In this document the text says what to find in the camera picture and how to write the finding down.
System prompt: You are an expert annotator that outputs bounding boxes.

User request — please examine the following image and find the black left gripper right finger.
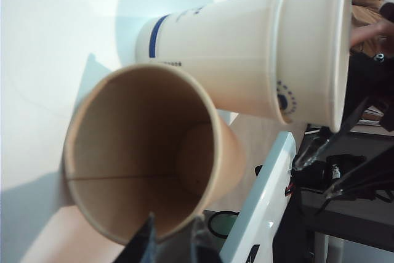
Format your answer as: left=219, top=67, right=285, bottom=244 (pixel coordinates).
left=189, top=215, right=223, bottom=263

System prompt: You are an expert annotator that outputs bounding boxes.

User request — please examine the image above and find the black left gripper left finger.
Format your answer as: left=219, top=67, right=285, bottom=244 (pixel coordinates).
left=113, top=212, right=161, bottom=263

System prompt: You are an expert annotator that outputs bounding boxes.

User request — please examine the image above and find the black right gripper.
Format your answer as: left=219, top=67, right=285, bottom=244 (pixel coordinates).
left=344, top=49, right=394, bottom=128

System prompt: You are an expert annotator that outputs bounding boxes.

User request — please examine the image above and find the black round ring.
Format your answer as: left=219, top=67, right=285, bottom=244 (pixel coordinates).
left=207, top=209, right=241, bottom=240

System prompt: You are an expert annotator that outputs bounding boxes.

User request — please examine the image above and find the white paper cup blue logo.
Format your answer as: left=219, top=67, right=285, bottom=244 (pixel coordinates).
left=134, top=0, right=289, bottom=122
left=272, top=0, right=354, bottom=134

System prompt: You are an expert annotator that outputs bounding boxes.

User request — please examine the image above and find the brown paper cup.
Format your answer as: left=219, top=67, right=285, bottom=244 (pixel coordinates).
left=62, top=63, right=247, bottom=245

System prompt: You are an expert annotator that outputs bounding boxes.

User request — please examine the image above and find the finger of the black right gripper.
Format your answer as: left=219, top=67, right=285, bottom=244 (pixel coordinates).
left=315, top=147, right=394, bottom=214
left=291, top=95, right=372, bottom=173

